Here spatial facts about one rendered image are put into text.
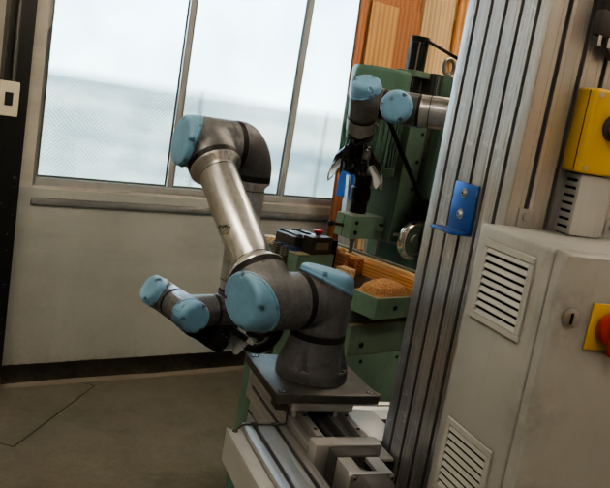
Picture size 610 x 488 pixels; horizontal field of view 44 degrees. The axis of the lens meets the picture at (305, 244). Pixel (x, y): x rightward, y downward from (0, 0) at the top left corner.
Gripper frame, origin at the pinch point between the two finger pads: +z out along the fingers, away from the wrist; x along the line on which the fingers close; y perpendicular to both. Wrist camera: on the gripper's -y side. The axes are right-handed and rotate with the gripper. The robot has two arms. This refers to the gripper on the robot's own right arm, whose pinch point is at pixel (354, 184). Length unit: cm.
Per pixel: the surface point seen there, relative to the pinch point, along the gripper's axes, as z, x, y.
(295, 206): 122, -43, -115
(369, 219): 17.9, 5.0, -6.3
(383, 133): -7.5, 4.5, -15.8
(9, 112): 35, -138, -40
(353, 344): 29.3, 9.5, 32.0
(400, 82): -18.6, 6.1, -25.5
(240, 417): 77, -23, 36
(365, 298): 15.6, 10.2, 26.7
